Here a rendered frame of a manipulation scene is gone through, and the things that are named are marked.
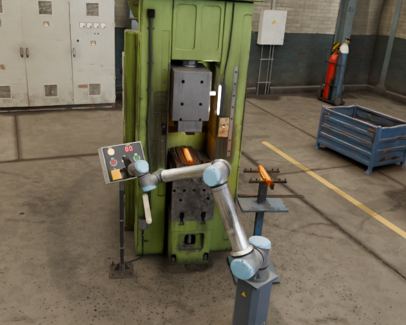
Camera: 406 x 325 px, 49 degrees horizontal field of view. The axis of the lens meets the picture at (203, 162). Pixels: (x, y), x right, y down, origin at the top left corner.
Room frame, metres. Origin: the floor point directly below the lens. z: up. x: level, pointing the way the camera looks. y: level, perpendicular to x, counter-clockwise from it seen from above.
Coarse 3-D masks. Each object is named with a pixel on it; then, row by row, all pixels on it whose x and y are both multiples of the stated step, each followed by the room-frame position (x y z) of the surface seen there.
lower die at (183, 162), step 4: (176, 148) 3.80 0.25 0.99; (180, 148) 3.81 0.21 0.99; (188, 148) 3.81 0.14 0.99; (172, 152) 3.72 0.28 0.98; (176, 152) 3.73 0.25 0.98; (180, 152) 3.71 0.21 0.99; (184, 152) 3.69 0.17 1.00; (192, 152) 3.72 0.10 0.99; (180, 156) 3.61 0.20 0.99; (184, 156) 3.62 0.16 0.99; (192, 156) 3.63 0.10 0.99; (196, 156) 3.63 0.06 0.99; (176, 160) 3.54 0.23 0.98; (180, 160) 3.52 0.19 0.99; (184, 160) 3.53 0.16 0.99; (196, 160) 3.54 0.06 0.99; (176, 164) 3.44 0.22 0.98; (180, 164) 3.44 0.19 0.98; (184, 164) 3.45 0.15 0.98; (188, 164) 3.46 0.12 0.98; (196, 164) 3.47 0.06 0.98
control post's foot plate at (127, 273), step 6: (114, 264) 3.33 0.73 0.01; (126, 264) 3.26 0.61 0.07; (132, 264) 3.35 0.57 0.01; (114, 270) 3.24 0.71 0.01; (126, 270) 3.26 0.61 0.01; (132, 270) 3.26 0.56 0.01; (114, 276) 3.16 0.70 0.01; (120, 276) 3.17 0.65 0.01; (126, 276) 3.18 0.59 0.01; (132, 276) 3.18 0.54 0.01
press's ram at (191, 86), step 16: (176, 64) 3.71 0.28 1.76; (176, 80) 3.43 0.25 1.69; (192, 80) 3.46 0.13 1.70; (208, 80) 3.48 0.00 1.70; (176, 96) 3.43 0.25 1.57; (192, 96) 3.46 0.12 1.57; (208, 96) 3.49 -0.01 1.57; (176, 112) 3.43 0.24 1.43; (192, 112) 3.46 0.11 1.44; (208, 112) 3.49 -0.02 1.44
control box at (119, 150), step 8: (120, 144) 3.24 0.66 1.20; (128, 144) 3.27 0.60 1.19; (136, 144) 3.31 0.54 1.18; (104, 152) 3.14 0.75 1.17; (120, 152) 3.20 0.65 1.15; (128, 152) 3.24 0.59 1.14; (136, 152) 3.28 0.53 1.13; (104, 160) 3.11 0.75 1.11; (120, 160) 3.17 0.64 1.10; (144, 160) 3.28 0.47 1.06; (104, 168) 3.10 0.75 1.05; (112, 168) 3.10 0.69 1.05; (120, 168) 3.14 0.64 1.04; (104, 176) 3.10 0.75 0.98
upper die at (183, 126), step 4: (180, 120) 3.46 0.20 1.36; (176, 124) 3.54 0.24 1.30; (180, 124) 3.44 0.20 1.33; (184, 124) 3.45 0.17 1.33; (188, 124) 3.45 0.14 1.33; (192, 124) 3.46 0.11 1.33; (196, 124) 3.47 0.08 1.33; (200, 124) 3.48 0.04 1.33; (180, 128) 3.44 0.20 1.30; (184, 128) 3.45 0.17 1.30; (188, 128) 3.45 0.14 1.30; (192, 128) 3.46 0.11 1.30; (196, 128) 3.47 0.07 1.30; (200, 128) 3.48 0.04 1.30
